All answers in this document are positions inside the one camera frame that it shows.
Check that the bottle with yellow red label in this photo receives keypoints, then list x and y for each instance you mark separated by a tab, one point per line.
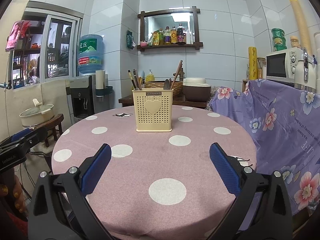
173	37

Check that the pink bowl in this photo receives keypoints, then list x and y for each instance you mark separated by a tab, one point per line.
143	44

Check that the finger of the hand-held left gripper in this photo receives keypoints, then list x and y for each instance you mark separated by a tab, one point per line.
37	137
21	133

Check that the bamboo style faucet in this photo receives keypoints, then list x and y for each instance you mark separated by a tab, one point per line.
183	75

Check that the green instant noodle bowl stack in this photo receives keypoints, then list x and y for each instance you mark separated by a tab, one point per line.
278	40

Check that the green oil bottle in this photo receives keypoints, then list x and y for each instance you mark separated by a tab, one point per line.
161	37

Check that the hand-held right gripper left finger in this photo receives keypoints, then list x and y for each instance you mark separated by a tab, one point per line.
96	170

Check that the small white bottle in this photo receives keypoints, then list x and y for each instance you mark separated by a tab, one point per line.
192	39

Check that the green hanging packet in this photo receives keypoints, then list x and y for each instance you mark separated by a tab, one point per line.
130	40

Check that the dark wooden stool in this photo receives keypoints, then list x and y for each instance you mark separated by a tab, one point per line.
53	123

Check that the purple floral cloth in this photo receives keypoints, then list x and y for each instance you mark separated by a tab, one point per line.
275	120

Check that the yellow green seasoning packet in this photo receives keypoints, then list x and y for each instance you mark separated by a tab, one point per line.
155	38

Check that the beige paper cup stack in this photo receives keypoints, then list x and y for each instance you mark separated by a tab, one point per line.
100	80

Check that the brown white rice cooker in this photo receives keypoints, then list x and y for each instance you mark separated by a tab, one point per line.
196	90

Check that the cream pot with lid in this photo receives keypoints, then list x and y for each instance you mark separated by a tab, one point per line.
37	116

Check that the light wooden box shelf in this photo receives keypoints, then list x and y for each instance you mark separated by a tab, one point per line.
245	86

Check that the yellow oil bottle purple label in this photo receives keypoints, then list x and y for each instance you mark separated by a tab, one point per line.
167	37

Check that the tall yellowish paper cup stack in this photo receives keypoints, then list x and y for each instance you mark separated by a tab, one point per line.
300	22

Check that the long thin wooden utensil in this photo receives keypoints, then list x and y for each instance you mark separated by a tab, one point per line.
178	70

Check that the metal spoon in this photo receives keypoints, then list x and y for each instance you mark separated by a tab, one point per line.
166	84

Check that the wooden framed mirror shelf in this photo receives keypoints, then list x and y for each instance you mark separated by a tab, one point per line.
170	47

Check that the pink polka dot tablecloth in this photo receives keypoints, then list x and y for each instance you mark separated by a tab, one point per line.
155	160

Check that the white microwave oven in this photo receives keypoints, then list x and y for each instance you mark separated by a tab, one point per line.
277	65

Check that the yellow soap dispenser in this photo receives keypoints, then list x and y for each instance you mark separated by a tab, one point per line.
150	77

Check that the dark wooden washstand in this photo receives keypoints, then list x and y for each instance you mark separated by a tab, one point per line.
125	101

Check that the pink phone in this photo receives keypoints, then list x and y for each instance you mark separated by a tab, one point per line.
14	35

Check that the yellow patterned roll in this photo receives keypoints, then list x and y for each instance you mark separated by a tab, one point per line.
253	63

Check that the white pump bottle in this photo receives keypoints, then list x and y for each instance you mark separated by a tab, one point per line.
188	38

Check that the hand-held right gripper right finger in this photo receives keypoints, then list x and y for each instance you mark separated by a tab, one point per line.
225	170

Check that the woven pattern wash basin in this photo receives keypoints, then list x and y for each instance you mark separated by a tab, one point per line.
178	90

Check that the cream plastic utensil holder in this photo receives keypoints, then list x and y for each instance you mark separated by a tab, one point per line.
152	115

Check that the teal cup holder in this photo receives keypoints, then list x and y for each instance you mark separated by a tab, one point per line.
105	91

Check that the grey water dispenser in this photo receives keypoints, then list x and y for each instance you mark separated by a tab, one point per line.
80	100

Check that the person's left hand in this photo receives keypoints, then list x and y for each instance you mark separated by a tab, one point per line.
11	195

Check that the blue water jug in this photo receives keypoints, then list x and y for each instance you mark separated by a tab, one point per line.
90	55

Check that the glass jar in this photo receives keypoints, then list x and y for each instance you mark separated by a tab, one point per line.
261	68

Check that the window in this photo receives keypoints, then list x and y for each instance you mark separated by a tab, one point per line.
57	50

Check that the dark soy sauce bottle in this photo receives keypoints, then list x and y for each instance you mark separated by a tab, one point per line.
180	36

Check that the jar with gold lid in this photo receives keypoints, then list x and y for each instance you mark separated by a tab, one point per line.
295	42

